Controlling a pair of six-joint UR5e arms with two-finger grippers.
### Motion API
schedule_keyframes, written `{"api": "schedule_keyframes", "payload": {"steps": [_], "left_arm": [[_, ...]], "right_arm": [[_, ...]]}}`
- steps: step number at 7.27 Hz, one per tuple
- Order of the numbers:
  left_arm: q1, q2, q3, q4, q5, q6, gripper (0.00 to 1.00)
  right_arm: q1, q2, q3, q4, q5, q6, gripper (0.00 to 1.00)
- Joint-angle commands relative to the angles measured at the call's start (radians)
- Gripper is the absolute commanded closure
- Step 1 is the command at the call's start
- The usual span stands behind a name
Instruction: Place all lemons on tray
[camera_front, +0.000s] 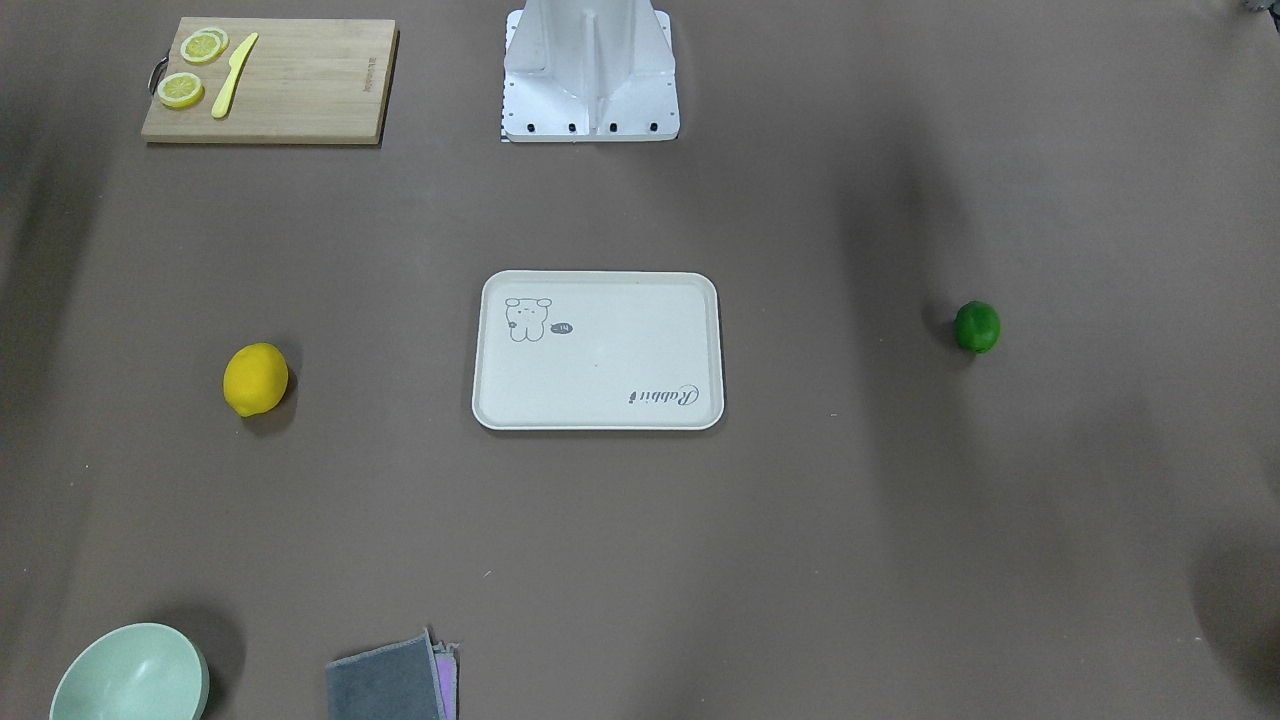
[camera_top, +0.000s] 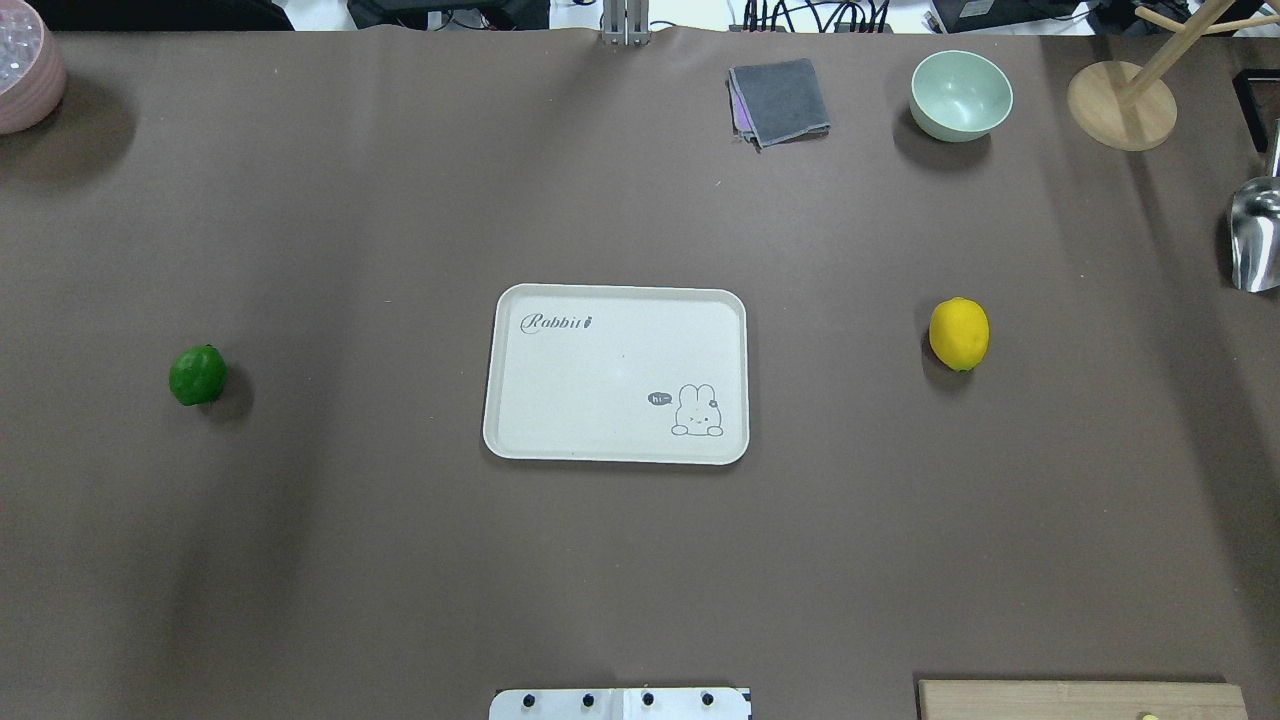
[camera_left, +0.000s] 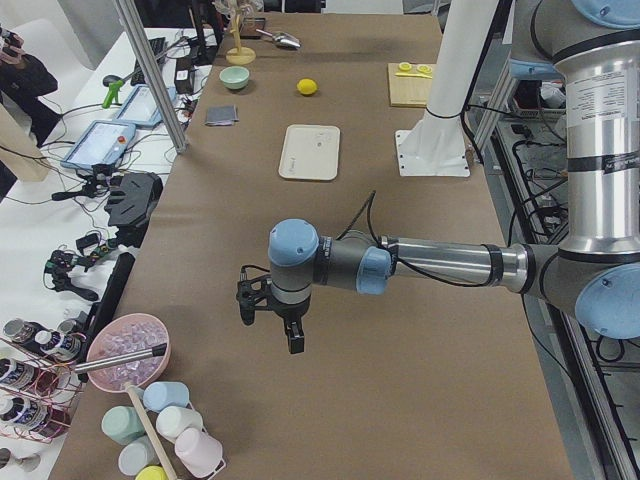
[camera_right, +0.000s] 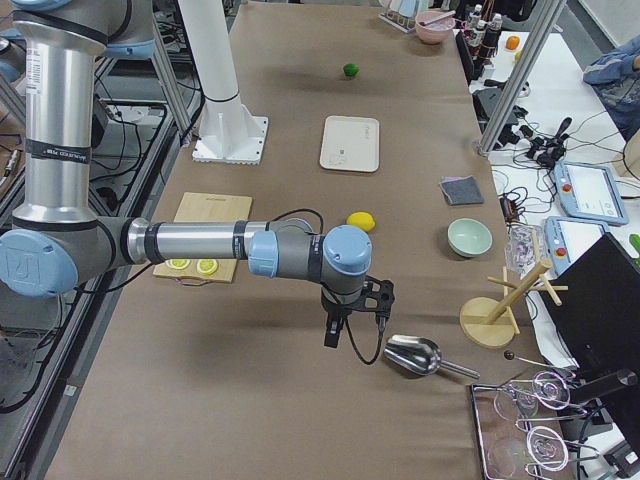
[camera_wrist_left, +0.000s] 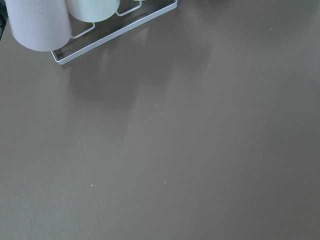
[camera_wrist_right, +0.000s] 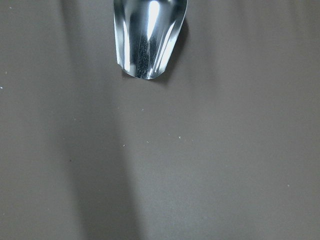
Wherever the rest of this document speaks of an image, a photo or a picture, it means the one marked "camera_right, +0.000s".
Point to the cream rabbit tray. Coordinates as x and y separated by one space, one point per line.
350 144

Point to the aluminium frame post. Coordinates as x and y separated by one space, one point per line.
551 10

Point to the bamboo cutting board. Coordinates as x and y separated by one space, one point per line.
201 207

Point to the pink bowl with ice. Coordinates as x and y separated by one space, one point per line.
430 31

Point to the white pedestal column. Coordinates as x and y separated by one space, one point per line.
227 132

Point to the yellow lemon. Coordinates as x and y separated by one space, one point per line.
363 220

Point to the lemon slice far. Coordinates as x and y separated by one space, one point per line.
177 264

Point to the teach pendant far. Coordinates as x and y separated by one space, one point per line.
589 192

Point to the wire glass rack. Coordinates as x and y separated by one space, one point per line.
518 431

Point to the teach pendant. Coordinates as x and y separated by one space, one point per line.
589 192
568 239

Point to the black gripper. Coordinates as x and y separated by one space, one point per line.
336 306

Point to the grey folded cloth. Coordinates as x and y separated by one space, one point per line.
460 191

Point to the mint green bowl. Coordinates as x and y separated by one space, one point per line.
469 238

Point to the black monitor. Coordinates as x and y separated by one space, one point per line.
599 316

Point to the teach pendant near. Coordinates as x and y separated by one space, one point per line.
568 239

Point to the lemon slice near handle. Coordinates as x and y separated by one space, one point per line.
207 267

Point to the green lime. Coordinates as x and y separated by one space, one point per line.
350 70

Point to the wooden mug tree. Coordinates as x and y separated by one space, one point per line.
491 323

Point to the metal scoop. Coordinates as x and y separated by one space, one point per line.
421 356

